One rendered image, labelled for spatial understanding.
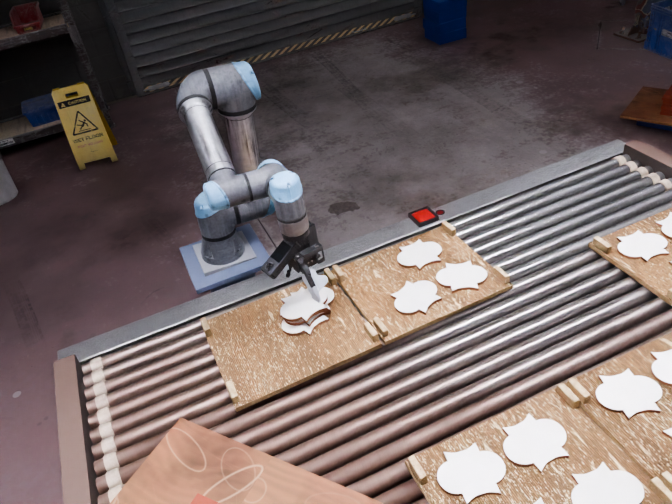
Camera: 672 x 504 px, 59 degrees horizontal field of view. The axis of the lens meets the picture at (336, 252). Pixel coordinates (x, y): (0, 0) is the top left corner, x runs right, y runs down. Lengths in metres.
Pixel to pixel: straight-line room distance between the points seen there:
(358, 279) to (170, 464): 0.77
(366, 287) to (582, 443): 0.72
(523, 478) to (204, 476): 0.65
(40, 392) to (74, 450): 1.69
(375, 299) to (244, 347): 0.39
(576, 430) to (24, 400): 2.56
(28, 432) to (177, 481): 1.86
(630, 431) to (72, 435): 1.28
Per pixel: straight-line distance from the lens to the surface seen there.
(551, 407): 1.48
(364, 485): 1.38
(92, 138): 5.05
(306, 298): 1.69
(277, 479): 1.27
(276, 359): 1.61
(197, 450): 1.36
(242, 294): 1.87
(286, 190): 1.43
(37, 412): 3.20
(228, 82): 1.78
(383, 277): 1.79
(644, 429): 1.49
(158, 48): 6.14
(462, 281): 1.74
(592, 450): 1.43
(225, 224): 2.00
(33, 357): 3.50
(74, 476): 1.57
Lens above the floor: 2.10
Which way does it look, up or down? 38 degrees down
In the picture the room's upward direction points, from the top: 10 degrees counter-clockwise
